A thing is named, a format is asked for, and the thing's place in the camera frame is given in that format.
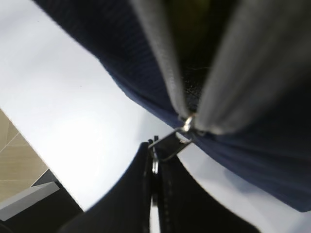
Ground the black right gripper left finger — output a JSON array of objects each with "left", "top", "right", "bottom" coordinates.
[{"left": 60, "top": 142, "right": 152, "bottom": 233}]

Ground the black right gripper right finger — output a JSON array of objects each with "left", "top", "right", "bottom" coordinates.
[{"left": 154, "top": 149, "right": 259, "bottom": 233}]

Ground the navy blue lunch bag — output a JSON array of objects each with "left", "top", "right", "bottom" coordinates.
[{"left": 37, "top": 0, "right": 311, "bottom": 212}]

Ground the white table leg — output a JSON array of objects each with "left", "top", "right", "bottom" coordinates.
[{"left": 0, "top": 169, "right": 60, "bottom": 221}]

